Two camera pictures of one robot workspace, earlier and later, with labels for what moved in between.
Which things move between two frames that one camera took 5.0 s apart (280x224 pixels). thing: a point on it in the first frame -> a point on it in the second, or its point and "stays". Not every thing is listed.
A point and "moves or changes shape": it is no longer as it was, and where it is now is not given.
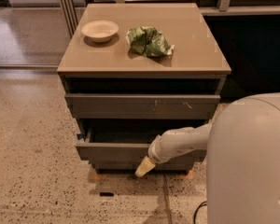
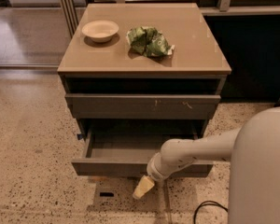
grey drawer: (117, 140) moves or changes shape
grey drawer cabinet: (131, 72) stays
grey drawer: (141, 106) stays
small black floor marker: (106, 194) stays
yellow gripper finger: (147, 165) -> (144, 187)
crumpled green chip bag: (149, 41) stays
